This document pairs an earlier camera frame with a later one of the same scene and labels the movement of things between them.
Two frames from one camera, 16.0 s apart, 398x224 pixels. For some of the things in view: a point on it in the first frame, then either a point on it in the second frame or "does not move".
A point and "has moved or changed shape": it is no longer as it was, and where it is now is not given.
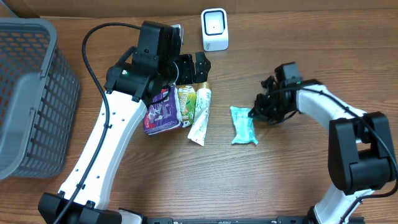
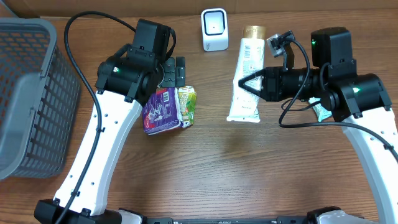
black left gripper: (189, 68) → (173, 72)
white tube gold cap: (198, 130) → (245, 103)
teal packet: (244, 126) has moved or changed shape
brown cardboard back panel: (157, 8) does not move
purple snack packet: (163, 115) does not move
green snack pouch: (186, 104) does not move
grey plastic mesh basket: (39, 97) does not move
